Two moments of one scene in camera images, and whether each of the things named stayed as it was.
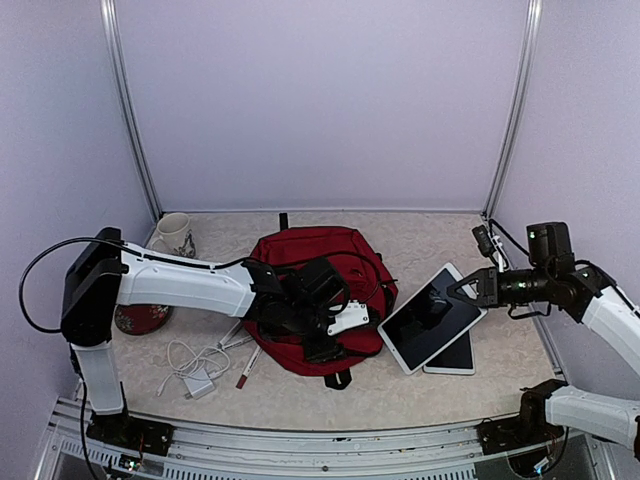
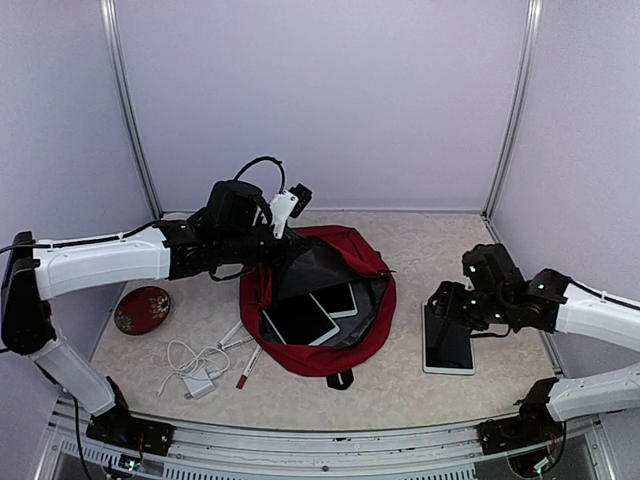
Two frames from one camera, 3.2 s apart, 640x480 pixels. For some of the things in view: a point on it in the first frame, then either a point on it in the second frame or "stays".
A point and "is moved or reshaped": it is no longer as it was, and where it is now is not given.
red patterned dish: x=139 y=318 stays
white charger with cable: x=196 y=371 stays
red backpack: x=360 y=324 stays
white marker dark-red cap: x=241 y=382 stays
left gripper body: x=316 y=351 -> x=278 y=261
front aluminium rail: x=448 y=453 stays
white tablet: x=429 y=321 is moved or reshaped
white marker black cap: x=221 y=346 -> x=229 y=333
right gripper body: x=492 y=287 -> x=474 y=314
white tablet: x=456 y=359 stays
